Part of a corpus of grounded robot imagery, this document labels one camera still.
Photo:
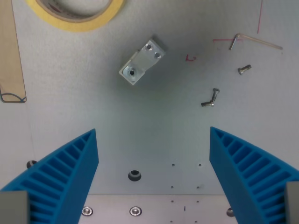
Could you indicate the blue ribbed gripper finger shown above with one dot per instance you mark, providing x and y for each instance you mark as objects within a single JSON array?
[
  {"x": 252, "y": 175},
  {"x": 63, "y": 172}
]

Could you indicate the round head table bolt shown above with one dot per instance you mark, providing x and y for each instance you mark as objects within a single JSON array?
[
  {"x": 87, "y": 211},
  {"x": 135, "y": 211}
]

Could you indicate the short steel socket screw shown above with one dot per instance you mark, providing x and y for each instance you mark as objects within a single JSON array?
[
  {"x": 244, "y": 69},
  {"x": 207, "y": 104},
  {"x": 215, "y": 94}
]

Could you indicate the light wooden board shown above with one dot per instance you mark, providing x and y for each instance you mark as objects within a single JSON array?
[{"x": 10, "y": 53}]

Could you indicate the steel hex allen key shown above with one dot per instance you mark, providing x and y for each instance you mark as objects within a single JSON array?
[{"x": 253, "y": 40}]

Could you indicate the yellow masking tape roll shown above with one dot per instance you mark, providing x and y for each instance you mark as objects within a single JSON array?
[{"x": 77, "y": 14}]

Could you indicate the aluminium angle bracket block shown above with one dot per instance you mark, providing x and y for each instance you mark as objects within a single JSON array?
[{"x": 142, "y": 60}]

